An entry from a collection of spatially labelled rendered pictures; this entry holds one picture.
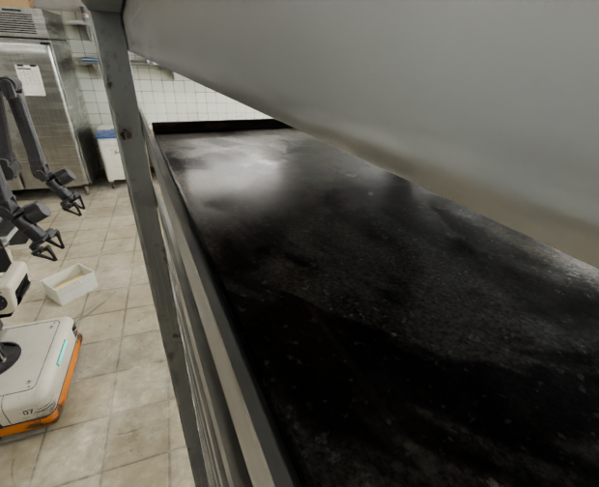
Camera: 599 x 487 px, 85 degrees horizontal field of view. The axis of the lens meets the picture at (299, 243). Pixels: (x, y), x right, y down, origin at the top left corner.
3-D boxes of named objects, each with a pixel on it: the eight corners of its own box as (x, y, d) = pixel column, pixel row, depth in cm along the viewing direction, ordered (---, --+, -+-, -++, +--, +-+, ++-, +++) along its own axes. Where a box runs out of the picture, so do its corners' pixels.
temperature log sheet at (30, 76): (47, 96, 369) (38, 65, 354) (46, 96, 367) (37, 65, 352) (23, 96, 363) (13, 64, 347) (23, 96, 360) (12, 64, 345)
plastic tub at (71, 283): (84, 278, 284) (78, 263, 276) (99, 287, 275) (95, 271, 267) (46, 297, 262) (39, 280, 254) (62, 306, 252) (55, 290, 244)
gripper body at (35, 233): (55, 230, 138) (40, 216, 133) (46, 243, 129) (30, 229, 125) (41, 238, 138) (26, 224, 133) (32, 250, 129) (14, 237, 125)
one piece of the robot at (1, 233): (-26, 276, 139) (-51, 232, 128) (0, 244, 161) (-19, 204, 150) (19, 271, 144) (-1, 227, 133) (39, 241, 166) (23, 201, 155)
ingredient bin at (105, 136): (107, 190, 458) (93, 133, 420) (111, 176, 509) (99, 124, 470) (150, 186, 477) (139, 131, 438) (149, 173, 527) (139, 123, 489)
